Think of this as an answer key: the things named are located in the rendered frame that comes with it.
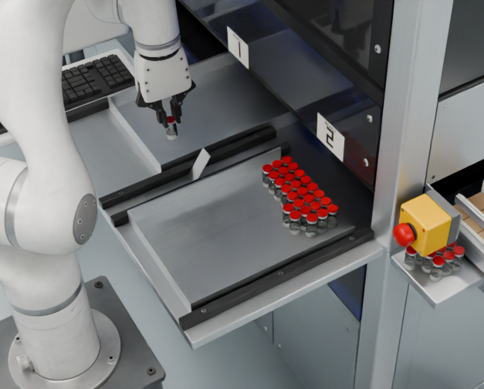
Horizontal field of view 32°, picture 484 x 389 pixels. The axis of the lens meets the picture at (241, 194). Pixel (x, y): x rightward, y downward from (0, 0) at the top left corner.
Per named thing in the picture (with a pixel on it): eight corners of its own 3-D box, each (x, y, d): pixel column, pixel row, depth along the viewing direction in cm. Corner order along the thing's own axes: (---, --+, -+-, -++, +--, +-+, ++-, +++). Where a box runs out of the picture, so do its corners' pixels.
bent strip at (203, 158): (205, 169, 174) (203, 147, 170) (212, 177, 172) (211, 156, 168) (143, 195, 169) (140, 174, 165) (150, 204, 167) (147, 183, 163)
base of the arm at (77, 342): (32, 422, 137) (5, 355, 123) (-6, 339, 148) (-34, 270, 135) (140, 369, 143) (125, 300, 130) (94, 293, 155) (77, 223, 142)
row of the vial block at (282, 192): (269, 179, 171) (269, 162, 168) (319, 235, 160) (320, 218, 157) (260, 183, 170) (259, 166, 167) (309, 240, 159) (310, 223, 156)
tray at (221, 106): (242, 59, 200) (241, 46, 198) (302, 119, 184) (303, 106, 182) (110, 109, 189) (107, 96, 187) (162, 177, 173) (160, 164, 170)
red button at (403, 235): (406, 230, 147) (408, 214, 145) (421, 245, 145) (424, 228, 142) (388, 238, 146) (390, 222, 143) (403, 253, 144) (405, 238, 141)
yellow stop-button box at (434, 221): (428, 216, 152) (433, 187, 147) (455, 241, 147) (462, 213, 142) (394, 233, 149) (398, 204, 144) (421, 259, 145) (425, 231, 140)
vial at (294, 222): (296, 224, 162) (296, 208, 159) (302, 232, 161) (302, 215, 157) (286, 229, 161) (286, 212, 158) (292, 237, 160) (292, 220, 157)
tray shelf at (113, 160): (231, 55, 205) (231, 49, 204) (416, 238, 161) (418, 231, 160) (43, 125, 189) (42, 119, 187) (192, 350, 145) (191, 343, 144)
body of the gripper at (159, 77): (174, 25, 161) (181, 75, 169) (124, 42, 158) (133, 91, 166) (191, 44, 156) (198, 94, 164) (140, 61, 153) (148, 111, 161)
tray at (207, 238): (279, 159, 175) (279, 147, 173) (353, 239, 159) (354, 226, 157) (129, 223, 164) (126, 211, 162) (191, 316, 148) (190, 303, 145)
